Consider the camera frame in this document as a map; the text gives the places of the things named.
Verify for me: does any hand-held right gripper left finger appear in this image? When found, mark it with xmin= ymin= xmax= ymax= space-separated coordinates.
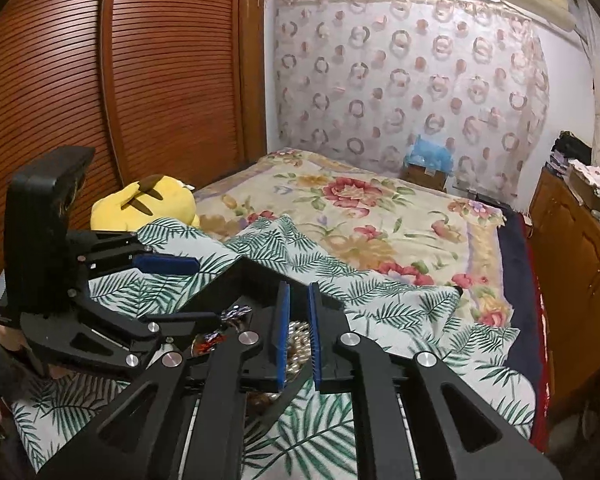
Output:
xmin=35 ymin=281 xmax=292 ymax=480

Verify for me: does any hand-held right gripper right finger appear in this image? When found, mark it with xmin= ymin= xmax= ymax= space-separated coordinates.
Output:
xmin=306 ymin=282 xmax=563 ymax=480

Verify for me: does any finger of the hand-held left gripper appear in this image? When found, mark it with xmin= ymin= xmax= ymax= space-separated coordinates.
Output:
xmin=22 ymin=284 xmax=222 ymax=382
xmin=69 ymin=229 xmax=202 ymax=283

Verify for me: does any white pearl necklace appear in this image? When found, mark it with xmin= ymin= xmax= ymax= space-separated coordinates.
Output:
xmin=287 ymin=320 xmax=312 ymax=380

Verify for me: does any black square box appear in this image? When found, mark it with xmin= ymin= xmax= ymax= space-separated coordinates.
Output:
xmin=177 ymin=255 xmax=347 ymax=442

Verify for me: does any person's left forearm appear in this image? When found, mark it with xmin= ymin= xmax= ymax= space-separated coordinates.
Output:
xmin=0 ymin=332 xmax=37 ymax=413

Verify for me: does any person's left hand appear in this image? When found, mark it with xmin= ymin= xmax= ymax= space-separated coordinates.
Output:
xmin=0 ymin=322 xmax=28 ymax=356

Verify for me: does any yellow plush toy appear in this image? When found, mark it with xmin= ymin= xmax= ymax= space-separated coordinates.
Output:
xmin=90 ymin=174 xmax=202 ymax=235

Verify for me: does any green leaf print cloth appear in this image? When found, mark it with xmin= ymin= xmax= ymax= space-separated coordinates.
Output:
xmin=0 ymin=214 xmax=537 ymax=480

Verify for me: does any floral blanket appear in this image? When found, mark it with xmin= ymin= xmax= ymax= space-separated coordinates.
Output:
xmin=194 ymin=147 xmax=517 ymax=332

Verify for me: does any wooden slatted wardrobe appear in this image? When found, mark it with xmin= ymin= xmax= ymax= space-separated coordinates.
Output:
xmin=0 ymin=0 xmax=269 ymax=303

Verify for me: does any small cardboard box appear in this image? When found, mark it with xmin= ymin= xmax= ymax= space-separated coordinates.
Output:
xmin=399 ymin=162 xmax=449 ymax=192

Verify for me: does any navy blanket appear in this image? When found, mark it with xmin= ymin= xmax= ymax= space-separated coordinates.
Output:
xmin=496 ymin=209 xmax=552 ymax=397

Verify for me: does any blue plush toy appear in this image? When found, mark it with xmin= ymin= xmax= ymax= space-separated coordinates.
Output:
xmin=403 ymin=133 xmax=456 ymax=177

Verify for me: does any red patterned blanket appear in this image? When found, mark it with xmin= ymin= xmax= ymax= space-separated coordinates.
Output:
xmin=521 ymin=210 xmax=557 ymax=457

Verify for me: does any wooden cabinet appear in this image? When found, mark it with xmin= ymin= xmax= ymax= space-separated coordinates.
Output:
xmin=526 ymin=166 xmax=600 ymax=443

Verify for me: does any circle pattern curtain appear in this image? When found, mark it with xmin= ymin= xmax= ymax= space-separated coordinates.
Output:
xmin=272 ymin=0 xmax=552 ymax=212

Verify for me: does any dark clothes pile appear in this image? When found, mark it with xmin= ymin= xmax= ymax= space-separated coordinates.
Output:
xmin=546 ymin=130 xmax=594 ymax=179

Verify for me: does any cardboard box with cloth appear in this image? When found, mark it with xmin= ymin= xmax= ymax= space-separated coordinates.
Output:
xmin=564 ymin=158 xmax=600 ymax=213

